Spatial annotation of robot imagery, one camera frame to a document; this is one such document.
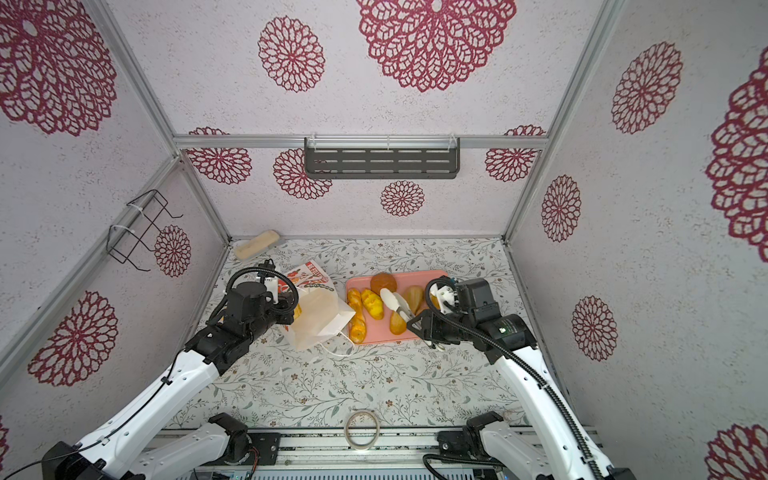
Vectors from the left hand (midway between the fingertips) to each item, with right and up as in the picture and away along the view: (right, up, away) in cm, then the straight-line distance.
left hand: (291, 300), depth 79 cm
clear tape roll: (+17, -36, -4) cm, 40 cm away
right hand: (+31, -4, -9) cm, 33 cm away
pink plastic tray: (+23, -11, +15) cm, 30 cm away
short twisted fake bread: (+21, -3, +19) cm, 28 cm away
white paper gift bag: (+5, -5, +13) cm, 15 cm away
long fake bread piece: (+16, -9, +14) cm, 23 cm away
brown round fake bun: (+24, +4, +23) cm, 34 cm away
